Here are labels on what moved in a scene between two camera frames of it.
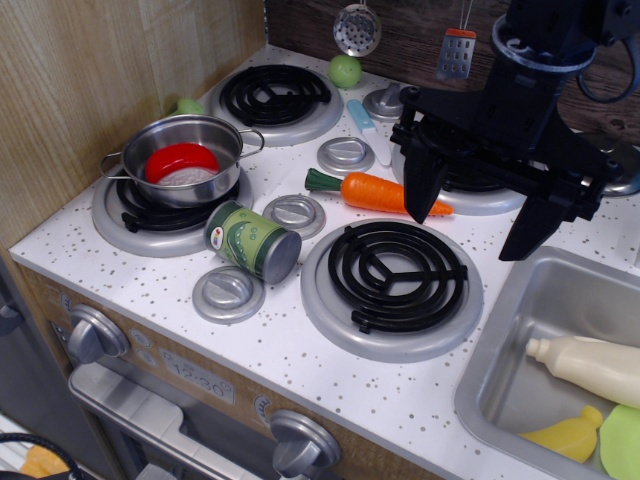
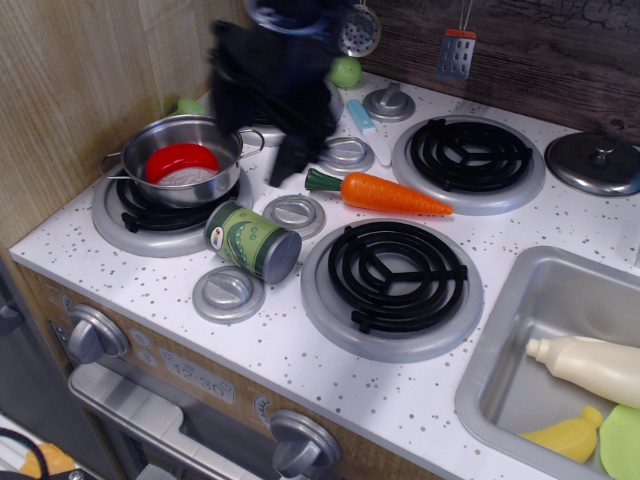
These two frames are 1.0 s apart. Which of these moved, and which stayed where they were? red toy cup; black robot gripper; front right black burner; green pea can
Moved: black robot gripper
Stayed: green pea can; red toy cup; front right black burner
